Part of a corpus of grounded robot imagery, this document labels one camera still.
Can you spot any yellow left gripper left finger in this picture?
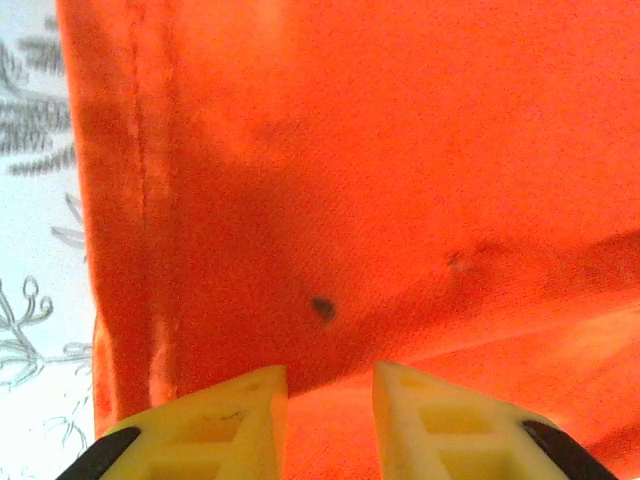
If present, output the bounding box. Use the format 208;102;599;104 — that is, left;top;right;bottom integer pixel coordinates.
54;364;290;480

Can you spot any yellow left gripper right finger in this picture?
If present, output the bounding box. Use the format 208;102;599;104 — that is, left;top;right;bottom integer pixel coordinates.
372;360;621;480

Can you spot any orange t-shirt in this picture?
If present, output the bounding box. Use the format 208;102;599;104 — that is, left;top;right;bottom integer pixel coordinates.
53;0;640;480

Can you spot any floral print tablecloth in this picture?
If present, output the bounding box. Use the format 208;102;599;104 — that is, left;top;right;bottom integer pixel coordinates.
0;0;99;480

